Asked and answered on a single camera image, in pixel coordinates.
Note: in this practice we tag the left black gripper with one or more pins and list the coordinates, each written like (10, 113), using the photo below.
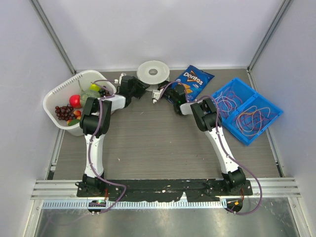
(140, 86)

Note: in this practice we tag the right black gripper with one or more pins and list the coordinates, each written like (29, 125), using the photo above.
(162, 85)

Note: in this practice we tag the translucent white spool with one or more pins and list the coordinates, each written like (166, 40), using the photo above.
(153, 73)

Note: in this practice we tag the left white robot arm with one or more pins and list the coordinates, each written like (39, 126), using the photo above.
(95, 123)

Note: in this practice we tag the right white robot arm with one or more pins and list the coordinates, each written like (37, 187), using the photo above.
(209, 121)

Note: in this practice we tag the blue Doritos chip bag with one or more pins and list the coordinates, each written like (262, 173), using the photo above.
(194, 80)

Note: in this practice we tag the yellow green toy pear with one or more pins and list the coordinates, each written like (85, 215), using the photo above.
(94, 87)

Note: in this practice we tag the red toy apple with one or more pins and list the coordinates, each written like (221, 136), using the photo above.
(74, 101)

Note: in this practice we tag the small peach toy fruit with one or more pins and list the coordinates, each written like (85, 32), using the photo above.
(77, 114)

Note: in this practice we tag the purple toy grape bunch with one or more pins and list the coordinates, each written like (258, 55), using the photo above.
(65, 112)

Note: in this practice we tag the white plastic fruit basket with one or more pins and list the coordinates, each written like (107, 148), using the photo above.
(60, 95)

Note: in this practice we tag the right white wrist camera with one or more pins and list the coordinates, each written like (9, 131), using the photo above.
(156, 94)

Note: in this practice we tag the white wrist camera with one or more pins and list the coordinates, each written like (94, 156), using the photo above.
(156, 94)
(122, 79)

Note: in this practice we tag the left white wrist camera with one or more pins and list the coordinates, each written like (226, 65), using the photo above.
(122, 79)

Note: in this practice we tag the blue plastic cable bin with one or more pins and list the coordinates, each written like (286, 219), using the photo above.
(245, 113)

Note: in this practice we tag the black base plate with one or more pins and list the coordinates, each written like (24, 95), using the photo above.
(160, 190)

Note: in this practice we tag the aluminium corner post left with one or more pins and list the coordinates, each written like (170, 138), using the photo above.
(52, 34)

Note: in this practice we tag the aluminium corner post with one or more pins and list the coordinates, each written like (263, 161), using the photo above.
(285, 4)
(52, 34)

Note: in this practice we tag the white slotted cable duct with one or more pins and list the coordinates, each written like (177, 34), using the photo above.
(88, 204)

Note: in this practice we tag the aluminium corner post right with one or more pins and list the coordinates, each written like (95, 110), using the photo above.
(285, 4)

